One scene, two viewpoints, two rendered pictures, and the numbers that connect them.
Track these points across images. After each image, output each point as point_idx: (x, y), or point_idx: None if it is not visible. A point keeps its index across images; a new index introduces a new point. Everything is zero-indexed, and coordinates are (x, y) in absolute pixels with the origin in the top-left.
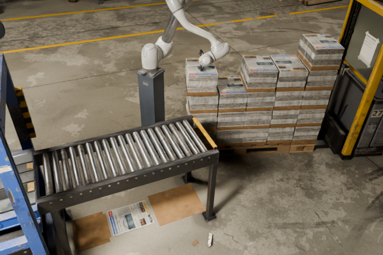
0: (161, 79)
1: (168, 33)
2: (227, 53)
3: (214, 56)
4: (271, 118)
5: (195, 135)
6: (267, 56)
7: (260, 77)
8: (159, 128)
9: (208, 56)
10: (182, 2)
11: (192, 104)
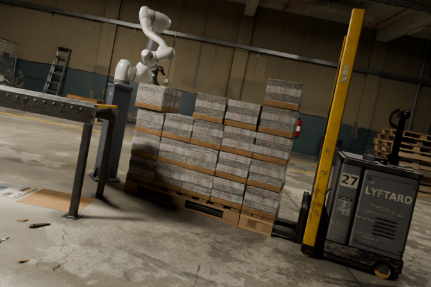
0: (127, 96)
1: None
2: (169, 55)
3: (154, 54)
4: (216, 159)
5: None
6: None
7: (207, 100)
8: (76, 100)
9: (149, 50)
10: (151, 16)
11: (138, 118)
